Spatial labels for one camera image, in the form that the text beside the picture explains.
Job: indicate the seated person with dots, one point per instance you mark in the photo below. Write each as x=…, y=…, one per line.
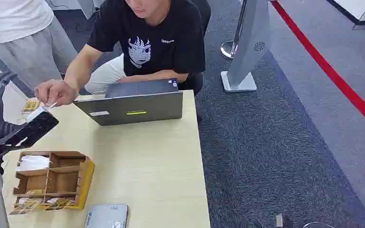
x=163, y=34

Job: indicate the grey open laptop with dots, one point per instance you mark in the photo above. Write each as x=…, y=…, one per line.
x=132, y=108

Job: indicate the chrome stanchion base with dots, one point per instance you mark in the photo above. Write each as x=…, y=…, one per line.
x=228, y=49

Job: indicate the white card stack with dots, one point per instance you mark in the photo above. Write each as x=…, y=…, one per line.
x=33, y=163

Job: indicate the black glossy flat panel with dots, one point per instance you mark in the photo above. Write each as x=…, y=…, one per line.
x=34, y=129

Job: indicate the closed silver laptop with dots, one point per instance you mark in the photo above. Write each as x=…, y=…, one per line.
x=107, y=216

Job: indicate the yellow printed card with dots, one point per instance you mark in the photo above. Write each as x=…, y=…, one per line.
x=26, y=206
x=30, y=105
x=58, y=204

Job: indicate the standing person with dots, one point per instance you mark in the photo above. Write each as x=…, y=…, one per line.
x=22, y=37

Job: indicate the wooden card box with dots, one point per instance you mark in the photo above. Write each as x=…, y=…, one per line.
x=63, y=181

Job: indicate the grey standing sign panel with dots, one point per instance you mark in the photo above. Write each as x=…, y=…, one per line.
x=248, y=41

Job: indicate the seated person's right hand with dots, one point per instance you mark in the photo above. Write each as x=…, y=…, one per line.
x=56, y=92

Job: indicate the white cabinet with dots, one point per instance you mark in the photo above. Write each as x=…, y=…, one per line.
x=362, y=9

